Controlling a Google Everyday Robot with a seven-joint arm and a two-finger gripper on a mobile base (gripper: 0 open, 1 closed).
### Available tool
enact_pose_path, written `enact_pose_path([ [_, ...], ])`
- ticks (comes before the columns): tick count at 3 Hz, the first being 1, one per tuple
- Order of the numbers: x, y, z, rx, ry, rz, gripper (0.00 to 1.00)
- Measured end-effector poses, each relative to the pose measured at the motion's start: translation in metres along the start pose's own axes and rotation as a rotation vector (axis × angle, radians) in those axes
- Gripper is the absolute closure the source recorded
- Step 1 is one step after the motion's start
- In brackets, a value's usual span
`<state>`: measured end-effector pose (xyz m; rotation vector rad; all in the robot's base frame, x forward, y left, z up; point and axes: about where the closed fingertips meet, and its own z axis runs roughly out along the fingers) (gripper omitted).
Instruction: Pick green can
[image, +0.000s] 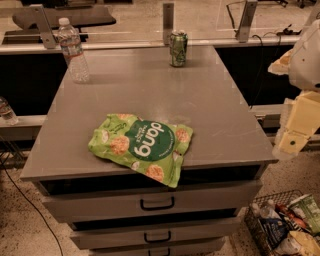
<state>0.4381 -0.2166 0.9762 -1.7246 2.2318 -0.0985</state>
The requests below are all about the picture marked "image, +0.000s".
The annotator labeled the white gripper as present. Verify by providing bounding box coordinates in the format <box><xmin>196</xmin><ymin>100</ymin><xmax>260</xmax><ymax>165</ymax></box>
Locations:
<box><xmin>268</xmin><ymin>49</ymin><xmax>320</xmax><ymax>160</ymax></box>

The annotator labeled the green soda can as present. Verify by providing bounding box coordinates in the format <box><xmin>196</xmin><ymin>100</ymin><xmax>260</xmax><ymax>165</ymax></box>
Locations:
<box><xmin>169</xmin><ymin>30</ymin><xmax>188</xmax><ymax>67</ymax></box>

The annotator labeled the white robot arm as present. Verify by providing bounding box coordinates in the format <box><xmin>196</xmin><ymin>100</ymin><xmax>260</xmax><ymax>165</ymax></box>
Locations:
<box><xmin>268</xmin><ymin>20</ymin><xmax>320</xmax><ymax>160</ymax></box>

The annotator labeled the top grey drawer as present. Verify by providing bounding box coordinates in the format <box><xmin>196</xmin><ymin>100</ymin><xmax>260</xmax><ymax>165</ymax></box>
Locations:
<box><xmin>43</xmin><ymin>180</ymin><xmax>262</xmax><ymax>223</ymax></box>

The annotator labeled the grey drawer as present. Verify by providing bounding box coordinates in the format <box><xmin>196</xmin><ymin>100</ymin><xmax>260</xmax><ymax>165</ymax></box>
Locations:
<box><xmin>70</xmin><ymin>217</ymin><xmax>241</xmax><ymax>251</ymax></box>
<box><xmin>89</xmin><ymin>237</ymin><xmax>225</xmax><ymax>256</ymax></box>
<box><xmin>43</xmin><ymin>180</ymin><xmax>262</xmax><ymax>223</ymax></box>

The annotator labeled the green snack bag in basket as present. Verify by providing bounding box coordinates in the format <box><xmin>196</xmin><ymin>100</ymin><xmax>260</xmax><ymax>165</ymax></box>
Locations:
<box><xmin>289</xmin><ymin>194</ymin><xmax>320</xmax><ymax>236</ymax></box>

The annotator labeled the small bottle in basket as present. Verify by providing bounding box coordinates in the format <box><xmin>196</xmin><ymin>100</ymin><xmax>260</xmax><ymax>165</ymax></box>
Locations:
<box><xmin>260</xmin><ymin>199</ymin><xmax>280</xmax><ymax>219</ymax></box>

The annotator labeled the blue snack bag in basket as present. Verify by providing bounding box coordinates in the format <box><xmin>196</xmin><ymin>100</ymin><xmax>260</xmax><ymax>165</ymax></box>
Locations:
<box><xmin>260</xmin><ymin>218</ymin><xmax>289</xmax><ymax>249</ymax></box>

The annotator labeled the green dang snack bag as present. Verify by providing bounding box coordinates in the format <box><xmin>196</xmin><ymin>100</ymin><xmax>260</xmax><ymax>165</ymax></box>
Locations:
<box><xmin>88</xmin><ymin>114</ymin><xmax>193</xmax><ymax>188</ymax></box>

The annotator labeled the yellow snack bag in basket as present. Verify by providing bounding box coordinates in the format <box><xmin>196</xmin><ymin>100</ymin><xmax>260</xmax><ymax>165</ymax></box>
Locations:
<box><xmin>275</xmin><ymin>231</ymin><xmax>320</xmax><ymax>256</ymax></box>

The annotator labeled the bottom grey drawer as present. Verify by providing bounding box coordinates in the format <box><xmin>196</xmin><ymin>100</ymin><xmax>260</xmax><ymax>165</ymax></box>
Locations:
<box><xmin>89</xmin><ymin>237</ymin><xmax>225</xmax><ymax>256</ymax></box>

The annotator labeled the grey drawer cabinet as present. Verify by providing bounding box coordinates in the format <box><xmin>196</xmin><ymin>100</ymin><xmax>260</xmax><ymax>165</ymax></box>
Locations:
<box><xmin>21</xmin><ymin>46</ymin><xmax>273</xmax><ymax>256</ymax></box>

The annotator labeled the clear plastic water bottle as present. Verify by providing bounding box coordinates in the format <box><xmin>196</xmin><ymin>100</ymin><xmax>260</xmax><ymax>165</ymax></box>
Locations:
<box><xmin>58</xmin><ymin>17</ymin><xmax>90</xmax><ymax>83</ymax></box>

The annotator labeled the middle grey drawer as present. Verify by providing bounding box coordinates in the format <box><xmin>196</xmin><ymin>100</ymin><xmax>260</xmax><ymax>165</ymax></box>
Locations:
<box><xmin>70</xmin><ymin>217</ymin><xmax>241</xmax><ymax>251</ymax></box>

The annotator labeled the water bottle at left edge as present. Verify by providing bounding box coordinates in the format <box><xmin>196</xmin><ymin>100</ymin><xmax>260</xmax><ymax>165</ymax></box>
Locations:
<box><xmin>0</xmin><ymin>96</ymin><xmax>19</xmax><ymax>125</ymax></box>

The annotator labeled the right metal bracket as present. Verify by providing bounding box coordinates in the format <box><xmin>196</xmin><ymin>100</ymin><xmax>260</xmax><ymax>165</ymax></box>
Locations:
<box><xmin>236</xmin><ymin>0</ymin><xmax>258</xmax><ymax>43</ymax></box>

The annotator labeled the metal bracket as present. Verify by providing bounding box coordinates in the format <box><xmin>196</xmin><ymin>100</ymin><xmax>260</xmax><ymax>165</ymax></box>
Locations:
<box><xmin>236</xmin><ymin>0</ymin><xmax>258</xmax><ymax>43</ymax></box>
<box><xmin>163</xmin><ymin>3</ymin><xmax>174</xmax><ymax>45</ymax></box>
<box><xmin>12</xmin><ymin>4</ymin><xmax>57</xmax><ymax>49</ymax></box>

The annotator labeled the wire basket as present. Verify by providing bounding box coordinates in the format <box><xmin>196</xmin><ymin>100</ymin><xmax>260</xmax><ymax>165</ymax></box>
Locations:
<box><xmin>245</xmin><ymin>190</ymin><xmax>320</xmax><ymax>256</ymax></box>

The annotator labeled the middle metal bracket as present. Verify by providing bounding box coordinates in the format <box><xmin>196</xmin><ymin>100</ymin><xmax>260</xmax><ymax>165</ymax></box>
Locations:
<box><xmin>163</xmin><ymin>3</ymin><xmax>174</xmax><ymax>45</ymax></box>

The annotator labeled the left metal bracket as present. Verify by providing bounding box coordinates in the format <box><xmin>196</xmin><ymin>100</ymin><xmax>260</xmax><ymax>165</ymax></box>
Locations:
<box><xmin>12</xmin><ymin>4</ymin><xmax>57</xmax><ymax>49</ymax></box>

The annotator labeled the black floor cable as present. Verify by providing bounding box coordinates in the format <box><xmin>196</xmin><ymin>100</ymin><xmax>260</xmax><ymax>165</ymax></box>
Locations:
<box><xmin>0</xmin><ymin>156</ymin><xmax>65</xmax><ymax>256</ymax></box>

